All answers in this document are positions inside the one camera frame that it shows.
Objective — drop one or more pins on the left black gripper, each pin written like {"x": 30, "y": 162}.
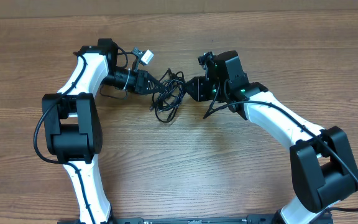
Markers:
{"x": 142, "y": 77}

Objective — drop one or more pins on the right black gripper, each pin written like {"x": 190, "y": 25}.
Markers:
{"x": 209, "y": 88}

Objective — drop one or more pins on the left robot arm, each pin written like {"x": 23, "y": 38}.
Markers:
{"x": 73, "y": 130}

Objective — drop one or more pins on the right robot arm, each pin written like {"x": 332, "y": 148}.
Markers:
{"x": 324, "y": 173}

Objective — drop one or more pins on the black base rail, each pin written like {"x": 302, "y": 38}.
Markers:
{"x": 250, "y": 219}

